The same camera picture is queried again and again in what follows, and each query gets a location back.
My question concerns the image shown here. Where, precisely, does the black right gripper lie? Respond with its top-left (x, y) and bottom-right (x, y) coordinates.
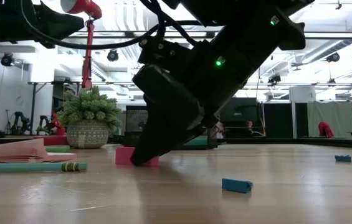
top-left (130, 29), bottom-right (267, 167)

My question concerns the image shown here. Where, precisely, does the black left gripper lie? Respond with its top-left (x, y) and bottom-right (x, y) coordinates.
top-left (0, 0), bottom-right (85, 49)

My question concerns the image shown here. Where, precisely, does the black ceiling spotlight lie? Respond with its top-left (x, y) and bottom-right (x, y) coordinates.
top-left (0, 52), bottom-right (15, 67)
top-left (326, 52), bottom-right (341, 63)
top-left (268, 73), bottom-right (282, 85)
top-left (107, 49), bottom-right (120, 63)

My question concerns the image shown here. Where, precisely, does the grey green curtain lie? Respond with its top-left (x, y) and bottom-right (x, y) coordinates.
top-left (307, 101), bottom-right (352, 139)

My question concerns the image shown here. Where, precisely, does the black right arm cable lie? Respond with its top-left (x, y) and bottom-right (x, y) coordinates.
top-left (19, 0), bottom-right (201, 50)

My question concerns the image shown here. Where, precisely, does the white pillar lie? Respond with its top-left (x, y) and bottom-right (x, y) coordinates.
top-left (288, 86), bottom-right (317, 139)

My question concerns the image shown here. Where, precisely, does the red desk lamp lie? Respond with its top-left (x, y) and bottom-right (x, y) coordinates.
top-left (35, 0), bottom-right (103, 146)

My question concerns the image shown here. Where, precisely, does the pink sticky notes pad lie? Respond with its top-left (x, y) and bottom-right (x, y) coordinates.
top-left (0, 138), bottom-right (78, 164)

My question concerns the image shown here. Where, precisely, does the black table frame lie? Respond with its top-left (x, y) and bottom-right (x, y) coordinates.
top-left (0, 136), bottom-right (352, 151)

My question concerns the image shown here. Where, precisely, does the green plant in patterned pot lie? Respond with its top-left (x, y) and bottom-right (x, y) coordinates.
top-left (56, 86), bottom-right (123, 149)

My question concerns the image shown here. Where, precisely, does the black overhead bar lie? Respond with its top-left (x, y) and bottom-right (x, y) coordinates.
top-left (66, 30), bottom-right (352, 40)

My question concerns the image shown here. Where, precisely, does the red background object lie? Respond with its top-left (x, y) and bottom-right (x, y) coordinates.
top-left (318, 121), bottom-right (335, 139)

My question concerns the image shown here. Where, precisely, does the black partition panel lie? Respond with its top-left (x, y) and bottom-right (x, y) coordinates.
top-left (222, 97), bottom-right (309, 140)

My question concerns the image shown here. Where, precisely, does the pink eraser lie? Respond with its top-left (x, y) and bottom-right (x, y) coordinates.
top-left (115, 146), bottom-right (160, 168)

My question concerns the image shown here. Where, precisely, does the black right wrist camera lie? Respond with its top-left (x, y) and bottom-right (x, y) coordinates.
top-left (138, 37), bottom-right (197, 68)

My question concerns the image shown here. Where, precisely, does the black mesh desk organizer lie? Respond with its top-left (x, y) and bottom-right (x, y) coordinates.
top-left (122, 105), bottom-right (219, 151)

